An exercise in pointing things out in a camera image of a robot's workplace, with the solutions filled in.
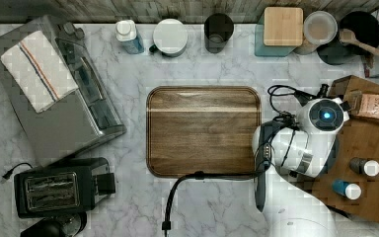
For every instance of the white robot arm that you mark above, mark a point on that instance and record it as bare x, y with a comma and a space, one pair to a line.
305, 148

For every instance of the wooden cutting board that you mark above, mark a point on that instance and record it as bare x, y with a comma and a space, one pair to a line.
201, 128

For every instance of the dark grey cup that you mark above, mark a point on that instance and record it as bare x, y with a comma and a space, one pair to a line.
218, 29

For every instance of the silver toaster oven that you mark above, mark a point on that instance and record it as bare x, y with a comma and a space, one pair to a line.
85, 118

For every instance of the blue bottle white cap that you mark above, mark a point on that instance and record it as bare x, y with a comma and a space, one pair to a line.
129, 37

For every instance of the teal box wooden lid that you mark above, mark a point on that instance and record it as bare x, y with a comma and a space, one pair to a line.
279, 31

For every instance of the black silver toaster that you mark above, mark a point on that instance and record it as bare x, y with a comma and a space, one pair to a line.
72, 186

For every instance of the striped white dish towel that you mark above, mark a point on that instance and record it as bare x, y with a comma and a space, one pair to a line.
39, 71

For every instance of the black coffee grinder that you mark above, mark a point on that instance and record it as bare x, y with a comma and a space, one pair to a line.
66, 225

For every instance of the round container white lid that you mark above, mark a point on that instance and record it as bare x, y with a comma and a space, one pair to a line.
319, 28

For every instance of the blue spice can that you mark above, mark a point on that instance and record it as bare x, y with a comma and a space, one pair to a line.
346, 189

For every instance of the wooden spoon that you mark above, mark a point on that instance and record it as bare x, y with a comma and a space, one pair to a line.
347, 36

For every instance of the brown tea packets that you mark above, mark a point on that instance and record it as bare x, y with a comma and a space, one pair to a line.
375, 106

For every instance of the grey spice can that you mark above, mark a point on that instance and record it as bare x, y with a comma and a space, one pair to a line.
364, 166

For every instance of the black pot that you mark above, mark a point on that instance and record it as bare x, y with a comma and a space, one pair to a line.
366, 30

